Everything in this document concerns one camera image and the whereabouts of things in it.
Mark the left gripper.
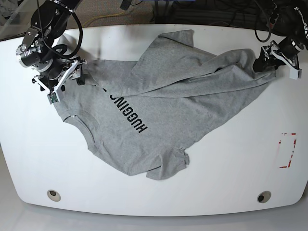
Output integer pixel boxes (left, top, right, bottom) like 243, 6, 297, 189
253, 40, 302, 73

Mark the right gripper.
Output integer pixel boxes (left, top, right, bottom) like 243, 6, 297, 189
32, 59, 87, 94

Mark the grey T-shirt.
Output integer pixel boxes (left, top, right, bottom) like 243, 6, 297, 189
54, 30, 276, 180

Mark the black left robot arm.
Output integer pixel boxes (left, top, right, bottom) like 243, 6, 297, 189
253, 0, 308, 79

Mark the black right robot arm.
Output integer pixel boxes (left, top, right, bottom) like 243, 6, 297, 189
16, 0, 86, 92

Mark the red tape rectangle marking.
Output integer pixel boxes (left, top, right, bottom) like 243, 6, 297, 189
277, 132, 297, 169

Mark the left table grommet hole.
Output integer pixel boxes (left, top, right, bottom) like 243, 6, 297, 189
47, 190, 61, 202

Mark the table grommet hole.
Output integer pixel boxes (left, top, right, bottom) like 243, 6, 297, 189
47, 190, 61, 202
257, 191, 271, 204

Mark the right table grommet hole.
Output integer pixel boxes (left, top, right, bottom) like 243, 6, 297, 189
257, 191, 271, 204

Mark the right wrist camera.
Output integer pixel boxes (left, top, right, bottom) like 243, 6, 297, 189
47, 92, 60, 104

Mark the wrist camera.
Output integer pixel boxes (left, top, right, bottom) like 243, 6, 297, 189
289, 68, 302, 80
47, 92, 60, 104

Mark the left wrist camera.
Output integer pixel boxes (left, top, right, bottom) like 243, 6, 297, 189
289, 68, 302, 80

